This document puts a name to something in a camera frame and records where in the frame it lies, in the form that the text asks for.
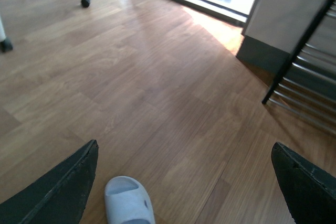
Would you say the black metal shoe rack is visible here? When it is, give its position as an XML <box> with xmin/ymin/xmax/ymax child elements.
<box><xmin>262</xmin><ymin>0</ymin><xmax>335</xmax><ymax>134</ymax></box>

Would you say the light blue slide sandal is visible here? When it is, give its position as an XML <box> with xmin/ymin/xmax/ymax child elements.
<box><xmin>104</xmin><ymin>176</ymin><xmax>155</xmax><ymax>223</ymax></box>

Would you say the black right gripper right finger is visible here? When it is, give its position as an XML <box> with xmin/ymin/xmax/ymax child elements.
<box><xmin>271</xmin><ymin>142</ymin><xmax>335</xmax><ymax>223</ymax></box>

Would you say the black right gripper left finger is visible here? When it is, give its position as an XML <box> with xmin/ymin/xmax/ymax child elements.
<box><xmin>1</xmin><ymin>140</ymin><xmax>99</xmax><ymax>223</ymax></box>

